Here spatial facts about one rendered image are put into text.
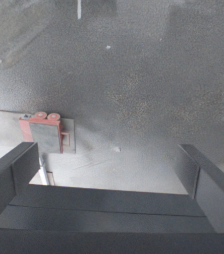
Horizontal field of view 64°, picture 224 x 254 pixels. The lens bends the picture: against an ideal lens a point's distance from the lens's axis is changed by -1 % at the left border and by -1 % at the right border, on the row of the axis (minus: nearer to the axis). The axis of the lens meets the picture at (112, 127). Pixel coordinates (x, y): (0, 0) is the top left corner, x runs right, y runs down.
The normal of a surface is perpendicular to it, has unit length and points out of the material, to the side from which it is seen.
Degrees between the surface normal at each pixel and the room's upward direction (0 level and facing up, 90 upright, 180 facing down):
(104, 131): 0
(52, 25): 0
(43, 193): 90
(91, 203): 90
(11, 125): 0
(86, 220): 90
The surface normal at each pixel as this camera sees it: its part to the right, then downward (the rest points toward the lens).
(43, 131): -0.05, 0.65
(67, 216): 0.11, -0.76
